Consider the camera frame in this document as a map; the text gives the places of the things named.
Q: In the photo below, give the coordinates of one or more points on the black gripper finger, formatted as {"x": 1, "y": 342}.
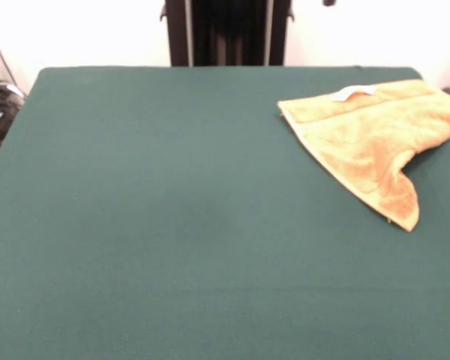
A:
{"x": 328, "y": 2}

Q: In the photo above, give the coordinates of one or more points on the tan terry towel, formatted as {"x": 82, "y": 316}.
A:
{"x": 360, "y": 150}

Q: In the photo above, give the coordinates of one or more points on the dark green table cloth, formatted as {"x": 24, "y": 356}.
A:
{"x": 135, "y": 225}

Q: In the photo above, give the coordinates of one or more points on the black equipment pile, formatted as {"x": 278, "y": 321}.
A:
{"x": 0, "y": 112}

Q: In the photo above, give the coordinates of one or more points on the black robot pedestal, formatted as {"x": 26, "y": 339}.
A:
{"x": 225, "y": 33}

